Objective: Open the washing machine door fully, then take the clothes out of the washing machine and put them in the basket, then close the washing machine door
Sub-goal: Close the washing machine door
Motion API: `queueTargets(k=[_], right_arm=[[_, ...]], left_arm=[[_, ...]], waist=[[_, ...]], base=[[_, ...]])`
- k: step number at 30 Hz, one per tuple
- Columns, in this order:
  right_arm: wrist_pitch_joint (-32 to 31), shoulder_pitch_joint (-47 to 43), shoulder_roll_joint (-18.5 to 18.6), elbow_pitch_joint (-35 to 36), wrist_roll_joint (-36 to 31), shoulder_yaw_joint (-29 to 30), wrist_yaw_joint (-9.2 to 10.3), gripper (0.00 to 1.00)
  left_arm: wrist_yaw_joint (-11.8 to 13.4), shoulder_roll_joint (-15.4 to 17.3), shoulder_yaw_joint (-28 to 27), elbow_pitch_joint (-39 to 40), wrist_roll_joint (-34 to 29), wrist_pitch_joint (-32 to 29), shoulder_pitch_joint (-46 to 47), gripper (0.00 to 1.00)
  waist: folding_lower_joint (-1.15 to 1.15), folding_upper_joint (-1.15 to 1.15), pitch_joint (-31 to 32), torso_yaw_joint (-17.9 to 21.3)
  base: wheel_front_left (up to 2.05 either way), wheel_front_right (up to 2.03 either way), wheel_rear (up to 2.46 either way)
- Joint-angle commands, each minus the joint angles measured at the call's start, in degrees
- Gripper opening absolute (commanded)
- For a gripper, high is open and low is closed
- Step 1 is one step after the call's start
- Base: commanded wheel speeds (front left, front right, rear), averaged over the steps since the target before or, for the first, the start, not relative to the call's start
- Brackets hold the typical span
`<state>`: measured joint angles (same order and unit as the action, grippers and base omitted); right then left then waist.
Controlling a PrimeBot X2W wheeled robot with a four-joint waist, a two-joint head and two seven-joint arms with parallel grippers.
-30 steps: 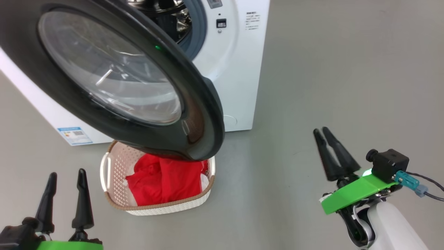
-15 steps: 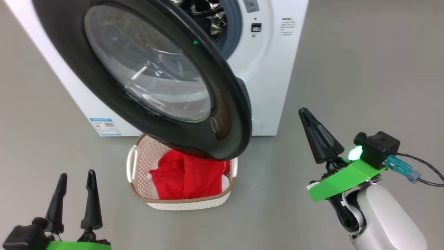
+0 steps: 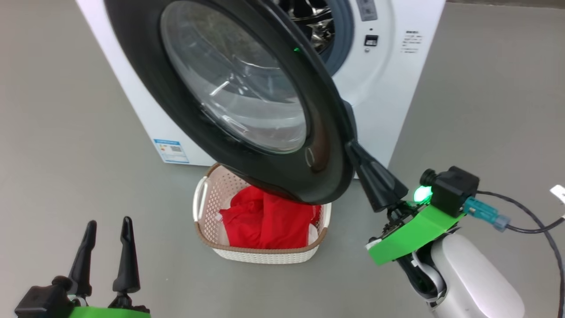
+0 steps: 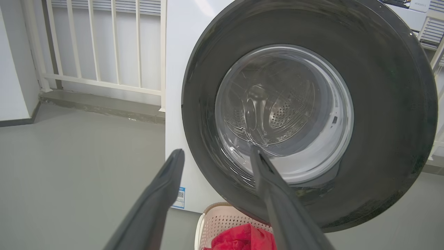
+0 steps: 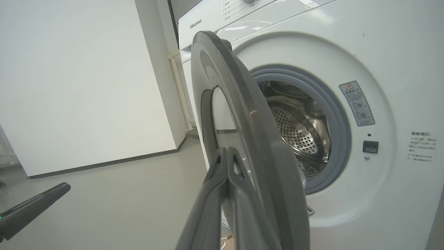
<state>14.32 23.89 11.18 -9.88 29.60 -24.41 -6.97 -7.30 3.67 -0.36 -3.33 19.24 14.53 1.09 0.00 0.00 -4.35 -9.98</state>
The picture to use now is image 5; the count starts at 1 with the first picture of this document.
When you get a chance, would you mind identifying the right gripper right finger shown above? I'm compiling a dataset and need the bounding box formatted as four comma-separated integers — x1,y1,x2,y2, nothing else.
227,147,282,250

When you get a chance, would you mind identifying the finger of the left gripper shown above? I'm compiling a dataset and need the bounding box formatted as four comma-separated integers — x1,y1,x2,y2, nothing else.
0,182,71,242

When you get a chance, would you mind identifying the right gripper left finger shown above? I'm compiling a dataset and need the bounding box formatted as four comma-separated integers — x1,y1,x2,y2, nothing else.
175,147,230,250

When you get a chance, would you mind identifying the black round glass washer door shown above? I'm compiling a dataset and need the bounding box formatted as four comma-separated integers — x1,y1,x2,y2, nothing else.
190,31,311,250

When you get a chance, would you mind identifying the grey rubber door gasket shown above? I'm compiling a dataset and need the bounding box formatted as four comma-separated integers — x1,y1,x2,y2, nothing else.
250,64,352,195

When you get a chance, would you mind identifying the black door latch socket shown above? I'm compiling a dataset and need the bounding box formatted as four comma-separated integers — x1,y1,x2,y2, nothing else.
362,140,379,154

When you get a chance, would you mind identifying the white front-load washing machine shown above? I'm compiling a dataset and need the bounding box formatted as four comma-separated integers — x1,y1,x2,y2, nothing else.
178,0,444,250

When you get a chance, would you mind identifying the steel washer drum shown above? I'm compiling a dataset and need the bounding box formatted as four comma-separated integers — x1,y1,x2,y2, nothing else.
258,81,332,177

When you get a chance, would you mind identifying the white wall pipe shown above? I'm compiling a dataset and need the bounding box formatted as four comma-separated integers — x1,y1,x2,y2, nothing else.
168,52,195,132

